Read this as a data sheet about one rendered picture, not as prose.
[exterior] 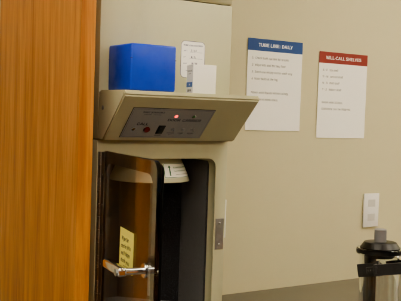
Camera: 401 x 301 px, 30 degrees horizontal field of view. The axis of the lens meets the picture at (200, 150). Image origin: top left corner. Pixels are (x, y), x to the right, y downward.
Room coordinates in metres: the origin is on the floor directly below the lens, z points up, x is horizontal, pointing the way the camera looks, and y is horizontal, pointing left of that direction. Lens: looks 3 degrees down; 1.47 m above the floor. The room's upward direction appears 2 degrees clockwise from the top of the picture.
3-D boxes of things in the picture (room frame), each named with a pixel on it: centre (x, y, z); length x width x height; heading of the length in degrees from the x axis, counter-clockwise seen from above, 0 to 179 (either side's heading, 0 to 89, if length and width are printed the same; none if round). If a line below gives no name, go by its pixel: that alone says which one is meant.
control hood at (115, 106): (1.55, 0.04, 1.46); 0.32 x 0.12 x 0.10; 122
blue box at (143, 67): (1.50, 0.12, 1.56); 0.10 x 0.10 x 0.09; 32
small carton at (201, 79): (1.57, 0.00, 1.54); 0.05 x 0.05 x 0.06; 16
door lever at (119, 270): (1.29, 0.13, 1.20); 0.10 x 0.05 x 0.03; 25
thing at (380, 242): (1.73, -0.43, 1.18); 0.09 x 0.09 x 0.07
